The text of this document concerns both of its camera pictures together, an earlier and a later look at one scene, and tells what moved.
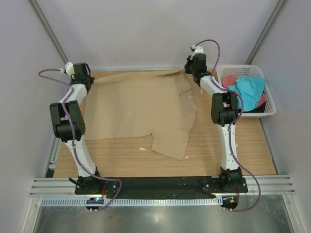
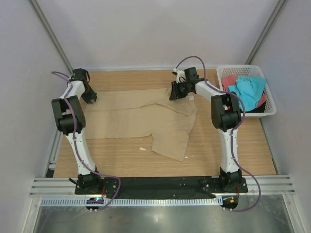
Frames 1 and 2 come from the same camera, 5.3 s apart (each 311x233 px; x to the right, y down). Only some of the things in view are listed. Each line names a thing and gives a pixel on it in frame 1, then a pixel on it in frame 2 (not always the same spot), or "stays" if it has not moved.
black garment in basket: (261, 108) stays
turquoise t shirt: (250, 89) stays
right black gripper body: (188, 66) to (175, 90)
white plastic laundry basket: (223, 71) stays
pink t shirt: (232, 80) stays
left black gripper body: (87, 81) to (89, 95)
